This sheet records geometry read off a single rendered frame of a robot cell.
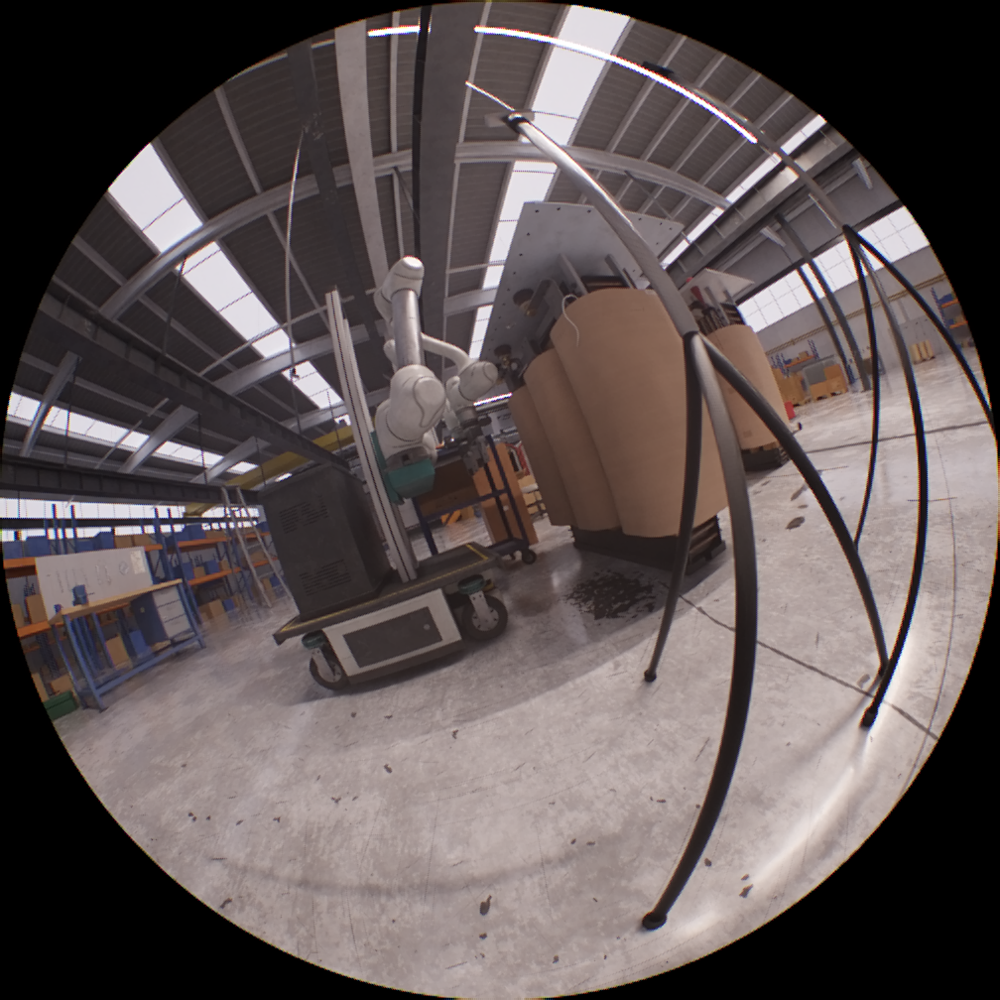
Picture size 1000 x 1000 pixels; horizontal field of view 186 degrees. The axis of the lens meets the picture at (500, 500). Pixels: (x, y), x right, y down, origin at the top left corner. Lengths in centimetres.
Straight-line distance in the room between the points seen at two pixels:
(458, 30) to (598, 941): 490
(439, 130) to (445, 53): 115
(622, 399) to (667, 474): 28
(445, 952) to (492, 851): 21
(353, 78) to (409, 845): 841
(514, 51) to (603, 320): 990
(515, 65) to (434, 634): 1105
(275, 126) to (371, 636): 1000
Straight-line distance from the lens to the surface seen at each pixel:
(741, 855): 55
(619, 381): 105
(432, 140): 466
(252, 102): 984
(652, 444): 103
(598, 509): 142
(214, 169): 1060
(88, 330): 692
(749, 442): 267
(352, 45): 783
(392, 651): 114
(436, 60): 436
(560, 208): 120
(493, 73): 1049
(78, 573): 446
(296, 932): 75
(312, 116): 645
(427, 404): 91
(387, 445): 112
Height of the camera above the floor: 53
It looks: 1 degrees down
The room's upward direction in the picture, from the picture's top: 20 degrees counter-clockwise
